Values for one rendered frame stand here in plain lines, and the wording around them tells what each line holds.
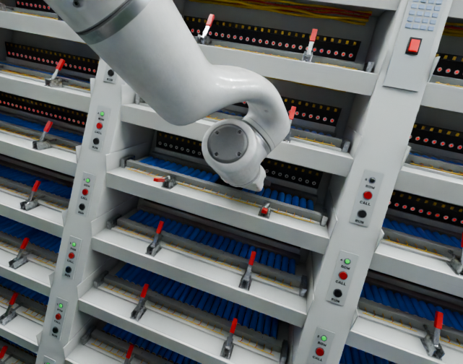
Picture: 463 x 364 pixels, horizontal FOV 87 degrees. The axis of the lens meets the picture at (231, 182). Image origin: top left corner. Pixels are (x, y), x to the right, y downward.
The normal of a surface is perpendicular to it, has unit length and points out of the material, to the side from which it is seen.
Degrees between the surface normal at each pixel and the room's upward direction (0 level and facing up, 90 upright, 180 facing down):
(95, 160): 90
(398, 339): 19
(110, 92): 90
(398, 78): 90
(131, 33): 125
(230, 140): 79
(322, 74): 109
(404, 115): 90
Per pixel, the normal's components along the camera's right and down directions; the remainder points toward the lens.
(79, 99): -0.27, 0.33
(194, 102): 0.47, 0.68
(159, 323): 0.18, -0.90
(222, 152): -0.17, -0.14
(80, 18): -0.18, 0.89
